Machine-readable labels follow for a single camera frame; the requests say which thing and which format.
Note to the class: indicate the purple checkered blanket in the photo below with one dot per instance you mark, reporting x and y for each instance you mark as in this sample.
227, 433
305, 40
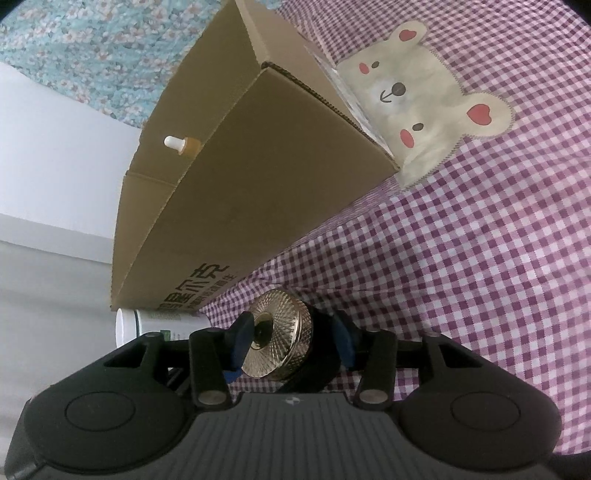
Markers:
461, 254

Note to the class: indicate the brown cardboard box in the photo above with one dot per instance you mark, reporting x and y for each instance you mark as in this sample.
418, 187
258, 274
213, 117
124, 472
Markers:
258, 161

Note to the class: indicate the teal floral blanket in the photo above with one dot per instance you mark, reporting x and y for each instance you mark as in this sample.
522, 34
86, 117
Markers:
92, 50

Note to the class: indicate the white plastic bottle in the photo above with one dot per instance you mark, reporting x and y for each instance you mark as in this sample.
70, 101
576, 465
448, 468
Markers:
147, 325

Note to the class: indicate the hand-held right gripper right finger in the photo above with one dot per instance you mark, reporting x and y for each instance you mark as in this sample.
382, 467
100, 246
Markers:
344, 345

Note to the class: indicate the jar with gold ridged lid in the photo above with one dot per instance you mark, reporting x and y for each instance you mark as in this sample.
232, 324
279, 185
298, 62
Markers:
277, 339

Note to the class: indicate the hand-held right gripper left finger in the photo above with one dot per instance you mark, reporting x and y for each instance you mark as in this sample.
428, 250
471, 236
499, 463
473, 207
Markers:
240, 342

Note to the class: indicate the amber dropper bottle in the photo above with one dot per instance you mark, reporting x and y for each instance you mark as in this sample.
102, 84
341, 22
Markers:
182, 144

